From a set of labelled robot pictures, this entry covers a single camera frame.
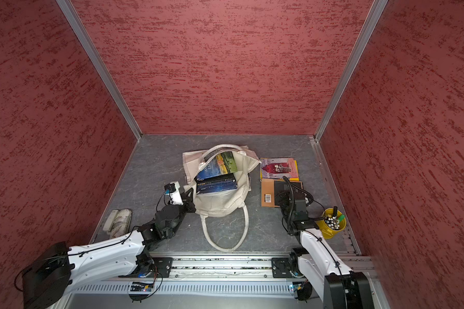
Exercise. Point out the blue green landscape book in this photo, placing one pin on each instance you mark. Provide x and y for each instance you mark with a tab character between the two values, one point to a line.
221	164

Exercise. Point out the left corner aluminium post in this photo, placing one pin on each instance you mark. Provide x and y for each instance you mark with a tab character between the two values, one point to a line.
87	44

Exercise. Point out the right circuit board with wires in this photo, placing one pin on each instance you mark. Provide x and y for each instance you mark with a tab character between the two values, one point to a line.
301	291

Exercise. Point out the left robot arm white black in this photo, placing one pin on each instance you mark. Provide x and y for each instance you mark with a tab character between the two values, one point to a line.
61	269

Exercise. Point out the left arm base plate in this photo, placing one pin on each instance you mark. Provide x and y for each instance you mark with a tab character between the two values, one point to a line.
157	266

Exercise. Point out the aluminium front rail frame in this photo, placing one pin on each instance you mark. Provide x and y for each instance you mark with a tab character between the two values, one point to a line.
211	275

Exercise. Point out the right corner aluminium post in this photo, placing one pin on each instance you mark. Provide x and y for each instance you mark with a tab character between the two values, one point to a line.
376	10

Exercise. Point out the left circuit board with wires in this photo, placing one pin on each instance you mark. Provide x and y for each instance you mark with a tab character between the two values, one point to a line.
140	291

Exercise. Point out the circuit board with wires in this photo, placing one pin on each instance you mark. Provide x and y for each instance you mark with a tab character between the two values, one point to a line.
140	291
301	291

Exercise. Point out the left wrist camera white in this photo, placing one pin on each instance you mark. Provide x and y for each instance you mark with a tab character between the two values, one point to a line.
172	190

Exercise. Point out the corner aluminium post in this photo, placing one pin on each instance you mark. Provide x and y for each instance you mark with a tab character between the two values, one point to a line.
376	10
87	44

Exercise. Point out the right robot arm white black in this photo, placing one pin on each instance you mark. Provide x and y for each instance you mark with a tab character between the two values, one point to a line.
314	266

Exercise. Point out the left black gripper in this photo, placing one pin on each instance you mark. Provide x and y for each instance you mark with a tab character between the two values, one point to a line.
189	203

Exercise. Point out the yellow cup with batteries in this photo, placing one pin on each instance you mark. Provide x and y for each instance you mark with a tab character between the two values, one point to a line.
332	222

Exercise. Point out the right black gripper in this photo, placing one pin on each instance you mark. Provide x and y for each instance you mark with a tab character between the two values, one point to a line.
283	203

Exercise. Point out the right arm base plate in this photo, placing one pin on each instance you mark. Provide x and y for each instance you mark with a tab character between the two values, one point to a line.
285	267

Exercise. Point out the cream canvas tote bag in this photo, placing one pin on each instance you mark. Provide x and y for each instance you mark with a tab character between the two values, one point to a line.
221	204

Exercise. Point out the white rolled cloth object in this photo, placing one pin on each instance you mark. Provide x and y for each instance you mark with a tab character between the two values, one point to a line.
118	223

